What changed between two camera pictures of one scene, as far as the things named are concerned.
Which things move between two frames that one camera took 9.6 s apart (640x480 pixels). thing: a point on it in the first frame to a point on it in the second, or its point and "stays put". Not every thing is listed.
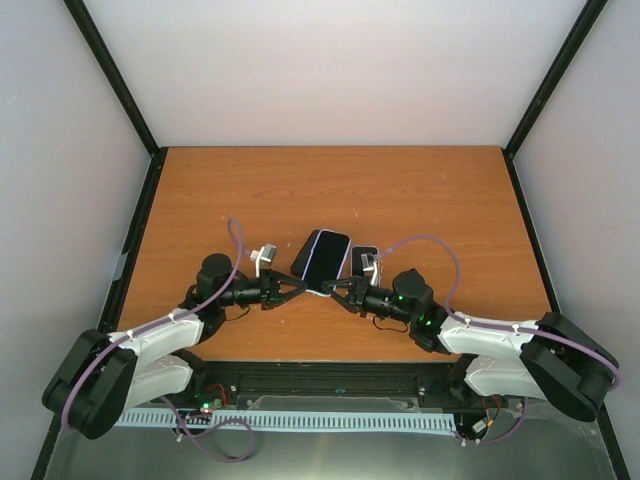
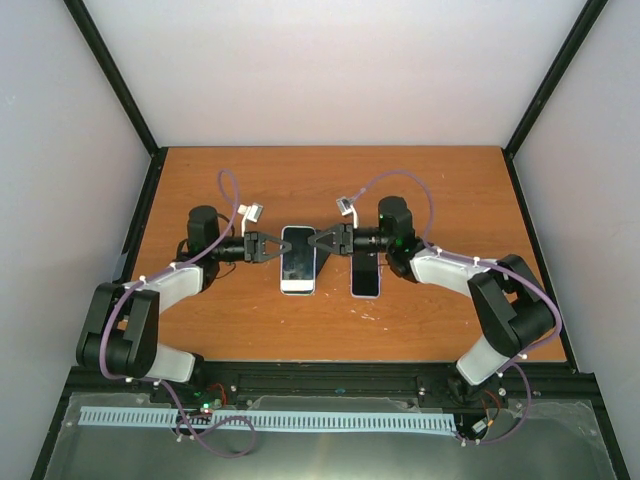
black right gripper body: x=360 y=300 to x=348 y=240
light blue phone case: x=325 y=261 to x=298 y=266
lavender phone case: x=356 y=260 stays put
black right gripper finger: x=331 y=286 to x=329 y=240
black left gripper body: x=264 y=289 to x=251 y=248
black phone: x=325 y=262 to x=298 y=265
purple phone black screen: x=300 y=264 to x=322 y=255
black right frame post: x=589 y=19 stays put
